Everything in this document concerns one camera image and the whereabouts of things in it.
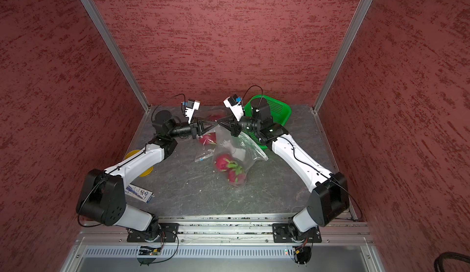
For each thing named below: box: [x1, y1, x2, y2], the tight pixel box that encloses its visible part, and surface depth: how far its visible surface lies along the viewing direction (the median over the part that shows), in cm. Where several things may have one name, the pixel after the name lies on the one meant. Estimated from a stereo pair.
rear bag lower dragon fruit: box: [198, 132, 218, 146], surface depth 99 cm
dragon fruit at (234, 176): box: [227, 165, 247, 186], surface depth 79 cm
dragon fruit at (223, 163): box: [215, 153, 239, 172], surface depth 85 cm
